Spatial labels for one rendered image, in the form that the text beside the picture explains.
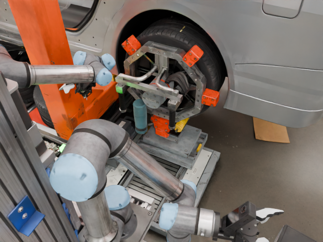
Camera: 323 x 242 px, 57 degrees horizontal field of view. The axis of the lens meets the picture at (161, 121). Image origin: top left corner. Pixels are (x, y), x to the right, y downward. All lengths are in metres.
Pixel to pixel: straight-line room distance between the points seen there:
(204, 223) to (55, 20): 1.21
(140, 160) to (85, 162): 0.21
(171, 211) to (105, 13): 1.44
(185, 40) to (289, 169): 1.48
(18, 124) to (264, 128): 2.44
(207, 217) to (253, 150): 1.92
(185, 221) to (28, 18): 1.18
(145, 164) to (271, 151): 1.99
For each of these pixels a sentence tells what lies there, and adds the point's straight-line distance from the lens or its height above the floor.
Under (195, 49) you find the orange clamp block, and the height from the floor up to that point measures 1.15.
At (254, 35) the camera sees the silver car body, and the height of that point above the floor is 1.27.
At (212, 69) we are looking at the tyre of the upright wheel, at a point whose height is 1.01.
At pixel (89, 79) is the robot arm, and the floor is 1.26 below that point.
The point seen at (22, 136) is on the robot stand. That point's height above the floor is 1.46.
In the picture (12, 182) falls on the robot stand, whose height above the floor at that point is 1.36.
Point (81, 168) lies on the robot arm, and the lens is 0.73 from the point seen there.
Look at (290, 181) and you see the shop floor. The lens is 2.64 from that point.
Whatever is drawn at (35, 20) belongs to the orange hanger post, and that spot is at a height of 1.39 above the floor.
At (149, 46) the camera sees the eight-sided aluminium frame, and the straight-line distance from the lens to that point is 1.79.
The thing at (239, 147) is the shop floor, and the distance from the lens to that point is 2.74.
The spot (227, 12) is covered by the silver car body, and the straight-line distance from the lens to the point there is 1.62.
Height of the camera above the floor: 2.02
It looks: 44 degrees down
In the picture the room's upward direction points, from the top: straight up
